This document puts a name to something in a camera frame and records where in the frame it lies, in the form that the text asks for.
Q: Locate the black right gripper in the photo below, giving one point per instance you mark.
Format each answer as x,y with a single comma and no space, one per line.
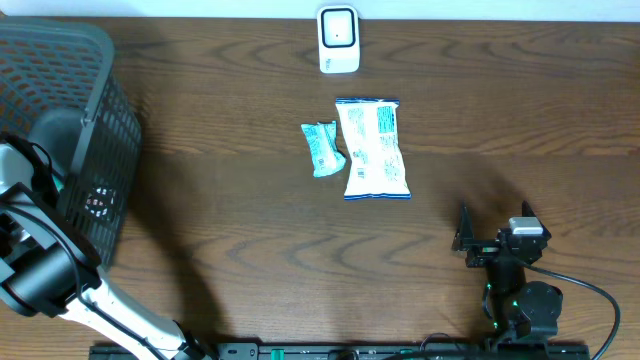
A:
484,249

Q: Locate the white blue snack bag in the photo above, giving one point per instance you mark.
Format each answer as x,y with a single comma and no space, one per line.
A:
370,131

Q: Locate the teal snack packet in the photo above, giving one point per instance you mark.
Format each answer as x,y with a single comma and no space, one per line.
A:
325,156

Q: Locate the green white round tin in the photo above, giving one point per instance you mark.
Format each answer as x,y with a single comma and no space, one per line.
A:
100,201

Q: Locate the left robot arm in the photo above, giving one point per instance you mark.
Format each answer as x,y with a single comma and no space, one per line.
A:
48,267

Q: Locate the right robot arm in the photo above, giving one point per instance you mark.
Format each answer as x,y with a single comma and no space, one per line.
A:
524,313

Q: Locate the white barcode scanner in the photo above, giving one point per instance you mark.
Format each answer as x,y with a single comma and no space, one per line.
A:
338,39

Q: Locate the grey plastic shopping basket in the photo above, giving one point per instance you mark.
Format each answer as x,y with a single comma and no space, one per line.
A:
58,91

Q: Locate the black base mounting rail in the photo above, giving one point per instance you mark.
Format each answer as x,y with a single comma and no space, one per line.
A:
431,350

